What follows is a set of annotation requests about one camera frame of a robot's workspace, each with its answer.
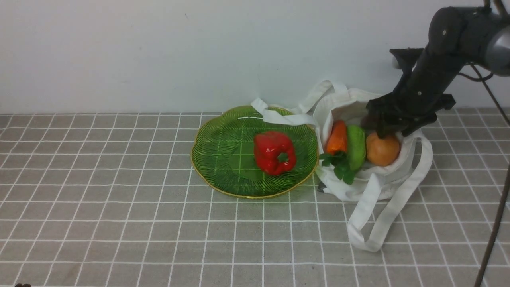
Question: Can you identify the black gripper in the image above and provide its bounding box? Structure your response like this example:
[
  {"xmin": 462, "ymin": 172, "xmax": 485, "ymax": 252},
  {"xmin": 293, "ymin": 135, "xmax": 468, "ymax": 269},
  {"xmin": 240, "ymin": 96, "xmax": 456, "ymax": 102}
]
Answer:
[{"xmin": 366, "ymin": 48, "xmax": 457, "ymax": 139}]

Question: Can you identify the purple eggplant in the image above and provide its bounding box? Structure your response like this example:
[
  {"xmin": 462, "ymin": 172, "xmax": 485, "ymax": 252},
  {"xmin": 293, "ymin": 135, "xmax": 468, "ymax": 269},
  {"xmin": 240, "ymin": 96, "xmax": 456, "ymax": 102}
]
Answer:
[{"xmin": 359, "ymin": 114, "xmax": 378, "ymax": 130}]

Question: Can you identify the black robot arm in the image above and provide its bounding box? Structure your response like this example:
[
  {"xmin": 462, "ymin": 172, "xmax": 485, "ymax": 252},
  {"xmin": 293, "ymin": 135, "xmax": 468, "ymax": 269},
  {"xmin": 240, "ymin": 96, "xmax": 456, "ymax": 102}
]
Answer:
[{"xmin": 361, "ymin": 5, "xmax": 510, "ymax": 138}]

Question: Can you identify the white cloth tote bag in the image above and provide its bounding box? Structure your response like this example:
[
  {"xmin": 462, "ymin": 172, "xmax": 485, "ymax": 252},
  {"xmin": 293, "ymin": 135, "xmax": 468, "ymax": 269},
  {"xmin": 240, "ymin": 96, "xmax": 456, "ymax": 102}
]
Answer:
[{"xmin": 250, "ymin": 80, "xmax": 433, "ymax": 252}]

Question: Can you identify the brown potato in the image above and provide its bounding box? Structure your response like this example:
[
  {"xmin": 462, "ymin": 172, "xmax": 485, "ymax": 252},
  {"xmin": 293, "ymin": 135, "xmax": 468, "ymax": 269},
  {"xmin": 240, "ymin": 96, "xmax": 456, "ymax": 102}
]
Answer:
[{"xmin": 366, "ymin": 132, "xmax": 401, "ymax": 166}]

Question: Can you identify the green cucumber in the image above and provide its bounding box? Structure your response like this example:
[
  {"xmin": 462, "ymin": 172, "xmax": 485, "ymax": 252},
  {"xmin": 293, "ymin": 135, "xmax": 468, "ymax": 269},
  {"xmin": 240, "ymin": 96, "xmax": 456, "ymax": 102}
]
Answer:
[{"xmin": 347, "ymin": 125, "xmax": 366, "ymax": 171}]

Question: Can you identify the orange carrot with leaves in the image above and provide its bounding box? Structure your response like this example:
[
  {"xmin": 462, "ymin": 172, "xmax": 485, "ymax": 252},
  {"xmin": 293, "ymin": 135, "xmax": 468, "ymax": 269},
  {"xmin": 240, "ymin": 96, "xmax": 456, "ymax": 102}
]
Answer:
[{"xmin": 319, "ymin": 120, "xmax": 355, "ymax": 185}]

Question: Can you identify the red bell pepper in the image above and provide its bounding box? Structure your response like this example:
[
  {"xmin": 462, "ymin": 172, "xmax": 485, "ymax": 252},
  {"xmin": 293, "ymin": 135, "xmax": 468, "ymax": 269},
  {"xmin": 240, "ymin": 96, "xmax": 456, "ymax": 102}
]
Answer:
[{"xmin": 253, "ymin": 130, "xmax": 297, "ymax": 176}]

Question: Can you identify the green glass plate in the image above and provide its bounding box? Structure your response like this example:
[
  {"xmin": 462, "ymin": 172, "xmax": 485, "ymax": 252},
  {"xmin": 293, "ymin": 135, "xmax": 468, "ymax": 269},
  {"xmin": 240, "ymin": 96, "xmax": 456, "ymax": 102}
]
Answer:
[{"xmin": 191, "ymin": 106, "xmax": 319, "ymax": 199}]

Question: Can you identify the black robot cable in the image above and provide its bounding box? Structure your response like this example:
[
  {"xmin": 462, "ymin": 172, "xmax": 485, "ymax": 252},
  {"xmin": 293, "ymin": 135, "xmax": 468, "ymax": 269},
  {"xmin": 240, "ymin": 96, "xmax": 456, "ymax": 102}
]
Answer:
[{"xmin": 458, "ymin": 63, "xmax": 510, "ymax": 287}]

